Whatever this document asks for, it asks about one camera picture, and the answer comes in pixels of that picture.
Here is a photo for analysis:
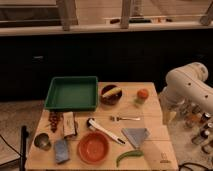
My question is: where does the green plastic tray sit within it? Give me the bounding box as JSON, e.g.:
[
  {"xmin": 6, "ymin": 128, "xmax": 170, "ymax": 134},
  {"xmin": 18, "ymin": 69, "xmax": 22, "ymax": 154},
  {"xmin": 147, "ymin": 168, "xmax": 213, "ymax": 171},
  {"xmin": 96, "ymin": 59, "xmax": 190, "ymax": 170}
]
[{"xmin": 45, "ymin": 76, "xmax": 98, "ymax": 111}]

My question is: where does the black floor cable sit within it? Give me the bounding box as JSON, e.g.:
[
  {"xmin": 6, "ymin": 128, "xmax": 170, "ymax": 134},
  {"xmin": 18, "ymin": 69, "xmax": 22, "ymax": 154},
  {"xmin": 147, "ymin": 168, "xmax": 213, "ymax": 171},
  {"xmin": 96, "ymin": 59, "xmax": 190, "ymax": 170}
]
[{"xmin": 178, "ymin": 162, "xmax": 210, "ymax": 171}]

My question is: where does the black pole stand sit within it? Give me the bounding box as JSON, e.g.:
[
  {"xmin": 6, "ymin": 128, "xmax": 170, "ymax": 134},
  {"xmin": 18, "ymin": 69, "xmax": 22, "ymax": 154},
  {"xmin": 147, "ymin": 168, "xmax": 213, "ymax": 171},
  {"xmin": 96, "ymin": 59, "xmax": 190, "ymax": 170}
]
[{"xmin": 19, "ymin": 125, "xmax": 29, "ymax": 171}]

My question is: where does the orange plastic bowl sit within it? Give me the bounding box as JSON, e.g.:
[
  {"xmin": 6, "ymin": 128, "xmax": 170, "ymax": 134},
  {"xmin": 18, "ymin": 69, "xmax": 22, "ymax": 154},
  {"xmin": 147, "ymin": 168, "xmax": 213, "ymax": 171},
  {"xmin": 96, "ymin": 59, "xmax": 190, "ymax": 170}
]
[{"xmin": 77, "ymin": 131, "xmax": 109, "ymax": 164}]

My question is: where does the green chili pepper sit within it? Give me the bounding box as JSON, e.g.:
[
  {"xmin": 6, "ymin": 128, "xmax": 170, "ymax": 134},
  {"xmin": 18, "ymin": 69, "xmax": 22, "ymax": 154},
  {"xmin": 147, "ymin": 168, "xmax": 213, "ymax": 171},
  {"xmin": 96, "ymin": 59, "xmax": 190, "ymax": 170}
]
[{"xmin": 116, "ymin": 150, "xmax": 143, "ymax": 167}]

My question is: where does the grey triangular cloth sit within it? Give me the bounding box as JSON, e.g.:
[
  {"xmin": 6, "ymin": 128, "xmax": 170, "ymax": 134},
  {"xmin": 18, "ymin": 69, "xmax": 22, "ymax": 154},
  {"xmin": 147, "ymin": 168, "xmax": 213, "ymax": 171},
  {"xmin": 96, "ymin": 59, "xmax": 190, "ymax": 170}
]
[{"xmin": 121, "ymin": 128, "xmax": 150, "ymax": 149}]

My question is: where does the yellow corn cob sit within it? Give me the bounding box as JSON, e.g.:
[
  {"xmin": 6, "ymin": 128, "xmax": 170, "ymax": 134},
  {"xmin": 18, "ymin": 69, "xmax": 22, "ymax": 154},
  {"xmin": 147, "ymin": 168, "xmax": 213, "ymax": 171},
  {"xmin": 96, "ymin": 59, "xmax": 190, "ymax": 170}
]
[{"xmin": 102, "ymin": 87, "xmax": 121, "ymax": 98}]

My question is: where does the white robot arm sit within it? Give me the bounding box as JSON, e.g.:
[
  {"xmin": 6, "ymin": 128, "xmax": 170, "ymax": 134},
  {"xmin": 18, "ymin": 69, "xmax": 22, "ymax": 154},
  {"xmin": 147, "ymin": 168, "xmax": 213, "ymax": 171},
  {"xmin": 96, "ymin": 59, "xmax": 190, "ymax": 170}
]
[{"xmin": 159, "ymin": 62, "xmax": 213, "ymax": 125}]

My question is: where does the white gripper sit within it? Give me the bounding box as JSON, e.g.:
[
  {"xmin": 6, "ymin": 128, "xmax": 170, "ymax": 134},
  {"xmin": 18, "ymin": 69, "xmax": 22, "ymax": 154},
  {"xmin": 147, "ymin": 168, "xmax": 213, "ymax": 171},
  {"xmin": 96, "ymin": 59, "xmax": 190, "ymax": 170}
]
[{"xmin": 159, "ymin": 94, "xmax": 176, "ymax": 125}]

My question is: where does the blue sponge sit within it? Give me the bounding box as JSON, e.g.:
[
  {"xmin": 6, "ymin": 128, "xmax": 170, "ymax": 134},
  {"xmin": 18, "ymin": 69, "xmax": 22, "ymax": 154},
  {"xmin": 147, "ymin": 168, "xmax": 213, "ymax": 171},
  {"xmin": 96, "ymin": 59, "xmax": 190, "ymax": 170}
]
[{"xmin": 54, "ymin": 139, "xmax": 69, "ymax": 164}]

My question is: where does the white rectangular box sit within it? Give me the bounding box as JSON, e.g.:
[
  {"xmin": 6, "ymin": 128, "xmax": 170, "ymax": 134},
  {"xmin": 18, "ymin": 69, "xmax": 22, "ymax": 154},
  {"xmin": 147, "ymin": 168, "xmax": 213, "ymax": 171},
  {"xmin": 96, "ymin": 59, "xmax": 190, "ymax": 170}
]
[{"xmin": 63, "ymin": 112, "xmax": 76, "ymax": 137}]

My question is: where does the dark red grape bunch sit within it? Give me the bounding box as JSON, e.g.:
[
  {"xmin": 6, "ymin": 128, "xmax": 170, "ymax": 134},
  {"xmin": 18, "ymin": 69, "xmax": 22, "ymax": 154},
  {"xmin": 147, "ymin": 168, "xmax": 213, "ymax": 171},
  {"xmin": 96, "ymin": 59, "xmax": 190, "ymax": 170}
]
[{"xmin": 48, "ymin": 112, "xmax": 61, "ymax": 133}]

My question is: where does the silver metal fork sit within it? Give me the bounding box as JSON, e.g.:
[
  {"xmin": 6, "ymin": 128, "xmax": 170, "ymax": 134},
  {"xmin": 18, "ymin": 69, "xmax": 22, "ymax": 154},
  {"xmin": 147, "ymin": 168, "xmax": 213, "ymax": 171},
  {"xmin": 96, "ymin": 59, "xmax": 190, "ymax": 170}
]
[{"xmin": 110, "ymin": 116, "xmax": 140, "ymax": 121}]

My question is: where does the silver metal cup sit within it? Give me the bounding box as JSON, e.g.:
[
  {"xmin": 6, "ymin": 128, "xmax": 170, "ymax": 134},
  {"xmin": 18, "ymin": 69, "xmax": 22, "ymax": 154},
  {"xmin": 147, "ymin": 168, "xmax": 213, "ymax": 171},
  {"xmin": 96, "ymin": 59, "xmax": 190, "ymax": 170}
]
[{"xmin": 34, "ymin": 133, "xmax": 51, "ymax": 150}]

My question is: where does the orange tomato toy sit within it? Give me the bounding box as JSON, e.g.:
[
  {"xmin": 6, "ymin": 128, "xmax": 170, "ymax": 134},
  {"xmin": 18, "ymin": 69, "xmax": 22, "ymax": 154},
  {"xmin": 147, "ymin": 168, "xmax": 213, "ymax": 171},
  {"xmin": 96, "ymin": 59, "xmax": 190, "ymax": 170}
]
[{"xmin": 137, "ymin": 89, "xmax": 149, "ymax": 99}]

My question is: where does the dark brown bowl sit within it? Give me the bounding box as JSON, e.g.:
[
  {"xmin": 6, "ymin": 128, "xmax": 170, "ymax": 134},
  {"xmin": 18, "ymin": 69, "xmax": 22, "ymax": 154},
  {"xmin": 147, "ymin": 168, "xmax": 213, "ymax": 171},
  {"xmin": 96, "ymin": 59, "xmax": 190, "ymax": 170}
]
[{"xmin": 100, "ymin": 85, "xmax": 122, "ymax": 105}]

